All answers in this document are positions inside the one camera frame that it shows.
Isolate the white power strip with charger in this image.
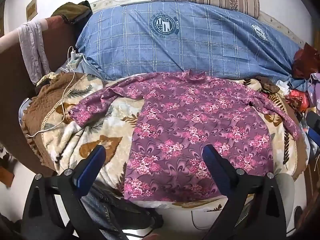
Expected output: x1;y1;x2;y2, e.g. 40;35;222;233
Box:
67;50;82;69

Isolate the brown quilted bedspread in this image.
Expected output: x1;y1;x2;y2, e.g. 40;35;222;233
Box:
21;73;84;171

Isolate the blue plaid duvet bundle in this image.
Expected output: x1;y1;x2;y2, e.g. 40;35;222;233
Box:
76;2;299;81

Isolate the beige leaf-print fleece blanket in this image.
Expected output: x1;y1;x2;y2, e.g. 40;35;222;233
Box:
41;75;306;209

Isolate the brown wooden headboard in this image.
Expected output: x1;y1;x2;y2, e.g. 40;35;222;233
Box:
0;15;76;177

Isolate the dark red cloth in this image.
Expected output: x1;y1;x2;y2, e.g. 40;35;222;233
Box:
292;43;319;79

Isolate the red plastic bag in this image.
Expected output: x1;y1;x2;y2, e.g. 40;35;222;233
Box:
285;89;310;113

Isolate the white charging cable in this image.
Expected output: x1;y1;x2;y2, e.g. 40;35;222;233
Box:
26;45;77;138

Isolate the brown small garment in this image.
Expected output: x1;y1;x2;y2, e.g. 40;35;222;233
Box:
255;76;280;94

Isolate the grey cloth on headboard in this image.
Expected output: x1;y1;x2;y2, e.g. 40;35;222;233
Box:
17;19;51;84

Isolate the blue jeans leg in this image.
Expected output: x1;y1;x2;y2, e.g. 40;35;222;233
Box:
81;183;164;239

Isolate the olive green folded cloth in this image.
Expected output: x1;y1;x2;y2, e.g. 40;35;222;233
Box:
51;1;93;24

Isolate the purple floral long-sleeve shirt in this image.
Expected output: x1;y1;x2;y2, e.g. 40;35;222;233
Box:
69;71;300;202

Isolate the lilac floral garment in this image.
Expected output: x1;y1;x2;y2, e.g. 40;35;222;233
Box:
308;73;320;111

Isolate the small wall plaque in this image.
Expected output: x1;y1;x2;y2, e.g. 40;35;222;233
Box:
26;0;37;22

